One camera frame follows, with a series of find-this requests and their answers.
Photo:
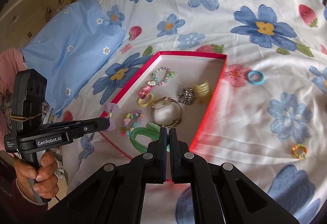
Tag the yellow hair claw clip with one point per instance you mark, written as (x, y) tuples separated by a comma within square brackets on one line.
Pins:
[(203, 92)]

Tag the dark red sleeve forearm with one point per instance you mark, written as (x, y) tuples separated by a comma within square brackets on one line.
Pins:
[(18, 208)]

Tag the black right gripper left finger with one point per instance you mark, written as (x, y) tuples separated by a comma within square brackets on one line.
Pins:
[(114, 194)]

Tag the light blue floral pillow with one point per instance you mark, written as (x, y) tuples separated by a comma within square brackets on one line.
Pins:
[(70, 49)]

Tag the person's left hand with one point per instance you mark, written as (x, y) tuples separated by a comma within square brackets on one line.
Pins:
[(43, 181)]

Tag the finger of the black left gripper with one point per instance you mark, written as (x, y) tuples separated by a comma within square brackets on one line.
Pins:
[(92, 126)]

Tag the red jewelry box tray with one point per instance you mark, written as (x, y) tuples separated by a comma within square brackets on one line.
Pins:
[(190, 69)]

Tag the pink floral garment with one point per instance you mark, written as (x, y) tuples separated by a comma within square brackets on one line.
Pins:
[(12, 63)]

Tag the gold square wristwatch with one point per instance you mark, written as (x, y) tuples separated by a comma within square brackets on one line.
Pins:
[(166, 112)]

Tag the pink bow hair clip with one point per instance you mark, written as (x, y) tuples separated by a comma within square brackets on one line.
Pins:
[(144, 91)]

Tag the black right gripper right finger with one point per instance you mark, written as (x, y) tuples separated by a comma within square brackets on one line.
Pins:
[(222, 193)]

